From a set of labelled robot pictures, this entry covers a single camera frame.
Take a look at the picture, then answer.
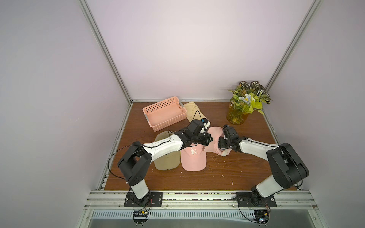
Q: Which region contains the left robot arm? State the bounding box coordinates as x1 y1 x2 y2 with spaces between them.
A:
118 118 213 200

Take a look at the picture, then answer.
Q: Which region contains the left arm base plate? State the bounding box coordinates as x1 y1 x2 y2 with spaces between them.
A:
124 192 163 208

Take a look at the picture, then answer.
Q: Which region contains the artificial green plant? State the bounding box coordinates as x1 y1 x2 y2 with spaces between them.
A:
230 81 271 115

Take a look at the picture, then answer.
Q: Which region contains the circuit board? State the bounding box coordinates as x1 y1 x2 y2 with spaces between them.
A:
132 210 149 226
253 210 270 225

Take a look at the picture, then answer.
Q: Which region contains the right circuit board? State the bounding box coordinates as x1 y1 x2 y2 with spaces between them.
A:
253 210 270 225

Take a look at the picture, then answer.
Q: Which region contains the pink plastic basket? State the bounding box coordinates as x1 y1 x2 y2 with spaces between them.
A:
143 96 187 132

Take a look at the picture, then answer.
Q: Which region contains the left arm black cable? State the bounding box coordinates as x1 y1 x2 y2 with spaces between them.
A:
107 110 203 181

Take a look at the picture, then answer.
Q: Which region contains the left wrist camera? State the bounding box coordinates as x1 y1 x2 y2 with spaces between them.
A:
200 118 211 134

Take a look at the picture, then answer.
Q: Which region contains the pink baseball cap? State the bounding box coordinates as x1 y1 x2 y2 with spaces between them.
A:
204 126 232 157
180 144 207 172

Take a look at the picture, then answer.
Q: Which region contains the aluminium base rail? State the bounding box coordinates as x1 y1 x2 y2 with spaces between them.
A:
76 191 328 228

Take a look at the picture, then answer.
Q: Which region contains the left circuit board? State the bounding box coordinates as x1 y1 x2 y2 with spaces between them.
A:
132 210 149 226

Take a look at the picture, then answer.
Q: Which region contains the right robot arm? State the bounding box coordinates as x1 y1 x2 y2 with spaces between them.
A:
218 125 309 200

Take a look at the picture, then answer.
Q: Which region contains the beige baseball cap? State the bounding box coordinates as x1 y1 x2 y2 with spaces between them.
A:
154 131 181 171

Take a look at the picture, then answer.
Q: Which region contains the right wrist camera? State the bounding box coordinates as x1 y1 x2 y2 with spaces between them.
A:
222 124 232 138

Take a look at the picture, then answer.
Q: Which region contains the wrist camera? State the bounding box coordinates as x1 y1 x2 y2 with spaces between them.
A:
222 124 232 138
200 118 211 134

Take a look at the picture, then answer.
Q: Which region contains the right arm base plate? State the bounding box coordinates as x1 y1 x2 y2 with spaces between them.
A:
234 192 277 208

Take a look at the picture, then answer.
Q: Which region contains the cream work glove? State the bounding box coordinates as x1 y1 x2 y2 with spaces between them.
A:
184 102 206 122

